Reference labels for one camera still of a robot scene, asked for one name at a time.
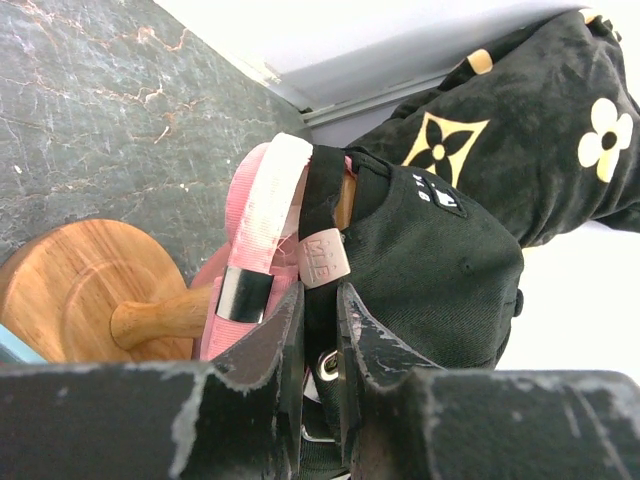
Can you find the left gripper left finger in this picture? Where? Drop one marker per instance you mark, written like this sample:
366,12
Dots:
236,417

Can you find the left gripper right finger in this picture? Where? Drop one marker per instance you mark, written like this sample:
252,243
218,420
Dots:
403,417

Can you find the black cap white NY logo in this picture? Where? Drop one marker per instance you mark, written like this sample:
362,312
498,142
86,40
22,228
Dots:
429,263

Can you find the pink cap with R logo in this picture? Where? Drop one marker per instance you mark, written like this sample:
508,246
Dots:
266,252

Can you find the wooden hat stand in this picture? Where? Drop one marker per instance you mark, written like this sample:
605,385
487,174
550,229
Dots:
101,290

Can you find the light blue plastic basket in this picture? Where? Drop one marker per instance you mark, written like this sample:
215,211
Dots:
14,351

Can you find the black floral blanket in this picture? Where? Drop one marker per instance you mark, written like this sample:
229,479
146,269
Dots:
538,127

